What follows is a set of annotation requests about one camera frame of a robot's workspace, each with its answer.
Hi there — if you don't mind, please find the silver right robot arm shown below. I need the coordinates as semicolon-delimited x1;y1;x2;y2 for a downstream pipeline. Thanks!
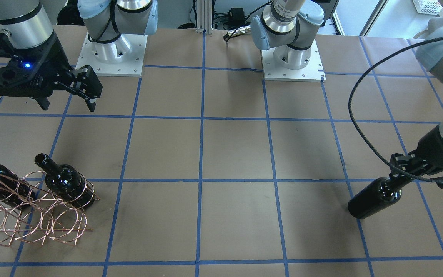
0;0;158;112

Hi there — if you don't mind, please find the dark glass wine bottle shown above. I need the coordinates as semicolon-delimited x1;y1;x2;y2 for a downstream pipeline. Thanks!
347;177;401;219

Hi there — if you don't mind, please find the aluminium frame post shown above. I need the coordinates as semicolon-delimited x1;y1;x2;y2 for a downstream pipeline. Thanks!
195;0;214;35

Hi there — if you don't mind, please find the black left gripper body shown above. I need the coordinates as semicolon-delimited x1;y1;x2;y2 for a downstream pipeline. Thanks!
414;126;443;189

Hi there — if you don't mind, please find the copper wire wine rack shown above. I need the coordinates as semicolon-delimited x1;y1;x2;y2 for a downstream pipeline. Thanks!
0;173;93;247

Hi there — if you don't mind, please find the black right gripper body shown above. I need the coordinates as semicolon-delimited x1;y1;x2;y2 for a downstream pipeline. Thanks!
0;32;72;97

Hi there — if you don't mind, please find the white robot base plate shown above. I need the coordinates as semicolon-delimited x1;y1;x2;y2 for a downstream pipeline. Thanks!
261;40;326;82
76;34;149;77

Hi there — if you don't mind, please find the dark wine bottle in rack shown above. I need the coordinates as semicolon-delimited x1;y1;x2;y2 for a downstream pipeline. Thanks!
35;153;95;209

